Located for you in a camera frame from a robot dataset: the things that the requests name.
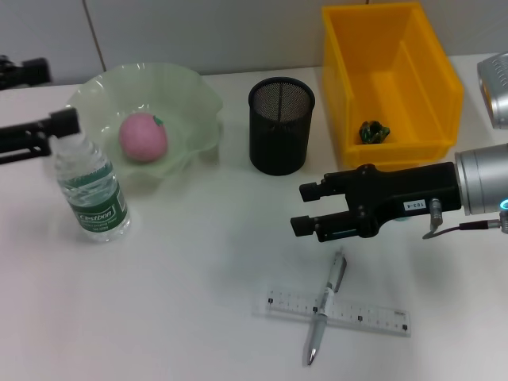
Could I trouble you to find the black mesh pen holder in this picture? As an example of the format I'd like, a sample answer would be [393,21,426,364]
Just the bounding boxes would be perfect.
[248,76,317,176]

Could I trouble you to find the yellow plastic bin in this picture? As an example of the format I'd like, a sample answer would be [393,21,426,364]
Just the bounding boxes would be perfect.
[320,2,464,174]

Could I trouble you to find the blue scissors with cover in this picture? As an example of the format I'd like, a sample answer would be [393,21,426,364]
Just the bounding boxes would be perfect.
[333,214,414,236]

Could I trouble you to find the transparent plastic ruler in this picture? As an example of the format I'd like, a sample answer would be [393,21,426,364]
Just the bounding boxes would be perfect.
[253,291,412,338]

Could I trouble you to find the pink toy peach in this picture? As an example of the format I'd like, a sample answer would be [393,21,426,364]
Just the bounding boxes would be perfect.
[117,112,168,163]

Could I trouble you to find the green wavy glass fruit plate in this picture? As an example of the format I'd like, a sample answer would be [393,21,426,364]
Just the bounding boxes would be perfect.
[59,62,225,195]

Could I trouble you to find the clear green-label water bottle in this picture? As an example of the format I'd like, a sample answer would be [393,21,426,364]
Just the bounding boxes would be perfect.
[51,133,132,244]

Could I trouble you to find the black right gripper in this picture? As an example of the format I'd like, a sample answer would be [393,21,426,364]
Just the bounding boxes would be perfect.
[290,161,462,243]

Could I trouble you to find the silver ballpoint pen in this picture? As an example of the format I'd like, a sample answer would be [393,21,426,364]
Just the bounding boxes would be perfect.
[305,245,348,366]

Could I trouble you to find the green plastic wrapper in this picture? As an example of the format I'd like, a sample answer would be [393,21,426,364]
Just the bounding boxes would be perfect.
[359,121,392,144]

